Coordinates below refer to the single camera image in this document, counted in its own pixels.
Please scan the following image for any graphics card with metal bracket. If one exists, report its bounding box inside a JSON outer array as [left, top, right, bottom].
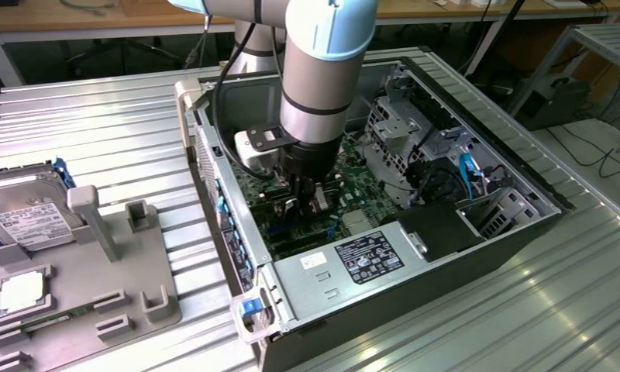
[[251, 181, 343, 224]]

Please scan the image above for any wooden desk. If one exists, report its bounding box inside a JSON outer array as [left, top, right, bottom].
[[375, 0, 620, 74], [0, 0, 239, 86]]

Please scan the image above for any silver CPU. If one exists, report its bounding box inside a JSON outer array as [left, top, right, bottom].
[[0, 270, 51, 311]]

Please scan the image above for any grey coiled cable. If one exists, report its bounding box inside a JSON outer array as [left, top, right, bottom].
[[59, 0, 120, 16]]

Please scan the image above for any blue wire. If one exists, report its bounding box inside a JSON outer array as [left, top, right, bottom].
[[459, 153, 480, 201]]

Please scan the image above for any black wire bundle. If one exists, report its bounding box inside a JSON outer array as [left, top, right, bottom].
[[407, 160, 467, 205]]

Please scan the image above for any metal slat side table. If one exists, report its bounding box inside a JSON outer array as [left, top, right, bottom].
[[508, 22, 620, 117]]

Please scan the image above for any black open PC case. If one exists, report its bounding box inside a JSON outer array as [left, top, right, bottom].
[[173, 46, 578, 372]]

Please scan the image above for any silver chipset heatsink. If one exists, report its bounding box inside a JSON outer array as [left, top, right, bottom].
[[343, 211, 382, 233]]

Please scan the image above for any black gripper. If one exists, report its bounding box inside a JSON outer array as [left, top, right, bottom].
[[286, 135, 343, 184]]

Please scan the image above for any green motherboard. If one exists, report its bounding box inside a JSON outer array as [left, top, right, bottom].
[[232, 131, 394, 259]]

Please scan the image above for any hard disk with blue caddy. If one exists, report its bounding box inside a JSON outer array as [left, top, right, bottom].
[[0, 157, 81, 252]]

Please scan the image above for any black office chair base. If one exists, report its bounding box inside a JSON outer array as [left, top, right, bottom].
[[61, 36, 185, 77]]

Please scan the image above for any grey power supply unit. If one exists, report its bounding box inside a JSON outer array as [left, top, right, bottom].
[[273, 226, 435, 322]]

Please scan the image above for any black equipment box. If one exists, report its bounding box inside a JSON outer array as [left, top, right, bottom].
[[516, 75, 594, 131]]

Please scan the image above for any dangling grey cable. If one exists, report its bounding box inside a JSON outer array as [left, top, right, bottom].
[[187, 13, 212, 67]]

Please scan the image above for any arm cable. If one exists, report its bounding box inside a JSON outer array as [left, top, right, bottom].
[[209, 21, 273, 181]]

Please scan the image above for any black plastic shroud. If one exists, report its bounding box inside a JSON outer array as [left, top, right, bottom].
[[398, 203, 490, 263]]

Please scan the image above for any black cable on white surface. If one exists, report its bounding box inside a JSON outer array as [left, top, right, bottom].
[[547, 126, 620, 177]]

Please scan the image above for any grey parts rack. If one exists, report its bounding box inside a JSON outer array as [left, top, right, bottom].
[[0, 184, 183, 372]]

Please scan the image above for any green RAM stick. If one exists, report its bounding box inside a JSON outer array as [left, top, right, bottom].
[[23, 304, 97, 334]]

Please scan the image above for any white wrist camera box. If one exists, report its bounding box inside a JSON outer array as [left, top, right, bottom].
[[233, 123, 296, 174]]

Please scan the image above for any metal disk bay cage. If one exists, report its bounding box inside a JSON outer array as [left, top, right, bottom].
[[364, 65, 480, 202]]

